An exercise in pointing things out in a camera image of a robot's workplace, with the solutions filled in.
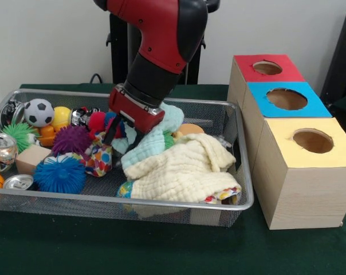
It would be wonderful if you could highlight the small wooden cube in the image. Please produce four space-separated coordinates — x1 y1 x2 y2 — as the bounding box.
15 144 52 175

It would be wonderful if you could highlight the white and black soccer ball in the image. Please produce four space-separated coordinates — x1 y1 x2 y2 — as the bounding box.
23 99 55 128

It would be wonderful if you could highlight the cream yellow waffle cloth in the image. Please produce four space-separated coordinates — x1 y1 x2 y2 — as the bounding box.
123 133 242 205

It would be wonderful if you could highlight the crushed silver can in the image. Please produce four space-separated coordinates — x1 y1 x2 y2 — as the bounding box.
0 133 19 172

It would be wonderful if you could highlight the silver wire mesh bin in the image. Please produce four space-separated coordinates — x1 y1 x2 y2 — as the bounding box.
0 88 255 229

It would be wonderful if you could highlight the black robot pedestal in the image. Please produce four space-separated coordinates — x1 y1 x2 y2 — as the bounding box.
105 0 221 85

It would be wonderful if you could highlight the colourful spiky caterpillar toy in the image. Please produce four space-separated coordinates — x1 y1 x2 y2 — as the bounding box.
88 111 125 139

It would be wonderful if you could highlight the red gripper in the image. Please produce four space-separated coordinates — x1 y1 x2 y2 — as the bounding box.
103 84 166 153

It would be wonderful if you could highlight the dark green table cloth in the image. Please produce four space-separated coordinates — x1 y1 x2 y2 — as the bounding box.
0 83 346 275

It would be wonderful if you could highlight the blue spiky toy with eyes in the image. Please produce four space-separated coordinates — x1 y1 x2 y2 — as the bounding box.
33 156 87 194

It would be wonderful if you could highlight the colourful dotted cloth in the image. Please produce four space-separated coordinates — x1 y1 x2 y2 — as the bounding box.
81 134 114 178

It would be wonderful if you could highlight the purple spiky ball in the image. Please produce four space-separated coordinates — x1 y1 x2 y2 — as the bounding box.
51 125 92 155

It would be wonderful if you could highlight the mint green waffle cloth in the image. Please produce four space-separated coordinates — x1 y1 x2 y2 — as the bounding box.
112 103 185 170

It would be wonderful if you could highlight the green spiky toy with eyes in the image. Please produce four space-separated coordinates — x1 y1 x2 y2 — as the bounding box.
1 123 41 151

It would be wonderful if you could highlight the wooden box with three holes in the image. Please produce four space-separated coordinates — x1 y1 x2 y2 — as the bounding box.
226 54 346 230

